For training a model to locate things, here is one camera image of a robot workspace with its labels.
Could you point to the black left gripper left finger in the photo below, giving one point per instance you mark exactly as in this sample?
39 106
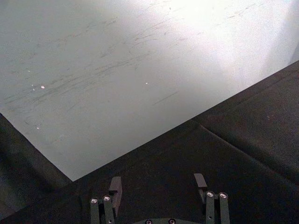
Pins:
108 207

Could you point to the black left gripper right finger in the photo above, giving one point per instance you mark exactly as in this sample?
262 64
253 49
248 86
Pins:
214 207

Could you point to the black table cloth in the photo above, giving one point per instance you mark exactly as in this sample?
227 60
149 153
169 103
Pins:
210 151

